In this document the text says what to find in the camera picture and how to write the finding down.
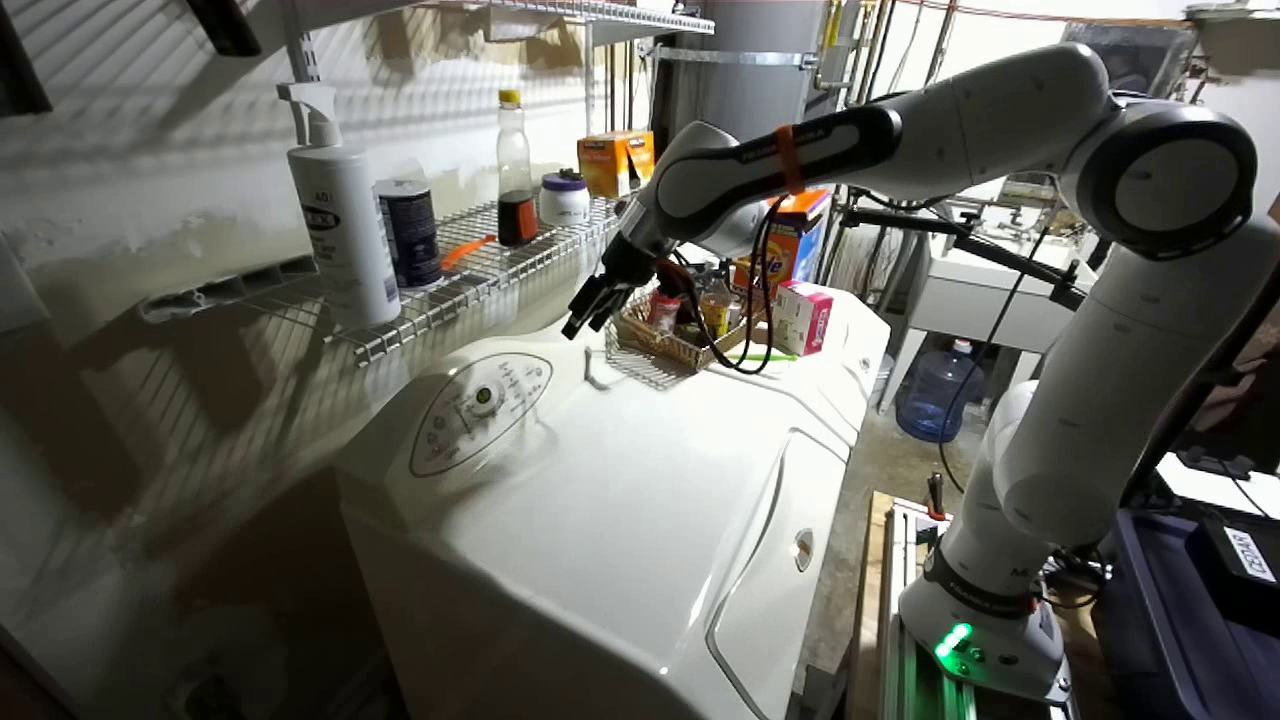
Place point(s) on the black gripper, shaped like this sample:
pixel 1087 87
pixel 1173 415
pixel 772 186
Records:
pixel 632 267

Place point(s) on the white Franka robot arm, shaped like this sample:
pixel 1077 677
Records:
pixel 1015 120

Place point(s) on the washing machine dial knob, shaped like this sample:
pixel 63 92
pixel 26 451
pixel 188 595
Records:
pixel 484 397

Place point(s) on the white dryer machine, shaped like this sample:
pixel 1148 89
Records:
pixel 854 363

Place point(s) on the white jar purple lid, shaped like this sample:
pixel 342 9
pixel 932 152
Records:
pixel 567 200

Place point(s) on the small orange packet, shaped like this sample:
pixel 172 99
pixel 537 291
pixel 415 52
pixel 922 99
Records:
pixel 468 259

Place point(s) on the bottle with dark liquid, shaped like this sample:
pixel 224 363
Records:
pixel 517 186

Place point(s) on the orange boxes on shelf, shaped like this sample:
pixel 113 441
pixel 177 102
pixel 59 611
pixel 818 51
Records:
pixel 613 160

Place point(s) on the dark blue can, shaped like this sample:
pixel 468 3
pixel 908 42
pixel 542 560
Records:
pixel 410 235

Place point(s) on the pink box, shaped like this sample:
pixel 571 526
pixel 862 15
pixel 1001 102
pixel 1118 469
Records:
pixel 805 323

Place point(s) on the orange detergent box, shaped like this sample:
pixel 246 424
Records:
pixel 805 243

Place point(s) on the tall white bottle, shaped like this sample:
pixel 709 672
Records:
pixel 351 225

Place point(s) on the grey water heater tank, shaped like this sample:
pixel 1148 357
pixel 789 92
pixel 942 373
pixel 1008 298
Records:
pixel 747 65

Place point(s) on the blue water jug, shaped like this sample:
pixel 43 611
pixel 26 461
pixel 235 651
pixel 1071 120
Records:
pixel 938 395

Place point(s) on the black stand bar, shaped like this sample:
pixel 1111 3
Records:
pixel 975 244

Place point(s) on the wooden robot cart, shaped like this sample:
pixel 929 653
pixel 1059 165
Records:
pixel 872 587

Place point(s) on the dark blue storage bin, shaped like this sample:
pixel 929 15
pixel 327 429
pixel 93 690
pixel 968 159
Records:
pixel 1173 625

